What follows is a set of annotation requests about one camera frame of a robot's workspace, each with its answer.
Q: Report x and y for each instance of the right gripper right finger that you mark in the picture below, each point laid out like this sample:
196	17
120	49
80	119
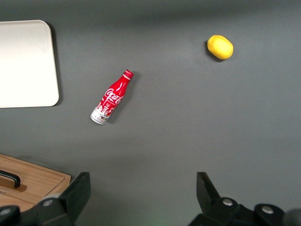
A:
211	202

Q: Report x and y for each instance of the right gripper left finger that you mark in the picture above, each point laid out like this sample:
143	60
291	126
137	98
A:
70	200

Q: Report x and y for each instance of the wooden drawer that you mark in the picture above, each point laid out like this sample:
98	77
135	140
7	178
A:
14	201
40	182

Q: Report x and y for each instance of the wooden drawer cabinet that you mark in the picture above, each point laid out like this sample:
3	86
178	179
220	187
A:
35	167

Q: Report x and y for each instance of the red Coca-Cola bottle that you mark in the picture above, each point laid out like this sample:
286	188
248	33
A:
112	96

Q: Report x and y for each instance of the cream plastic tray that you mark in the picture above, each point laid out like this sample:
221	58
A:
26	63

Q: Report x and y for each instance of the yellow lemon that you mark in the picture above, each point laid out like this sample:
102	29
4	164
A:
220	47

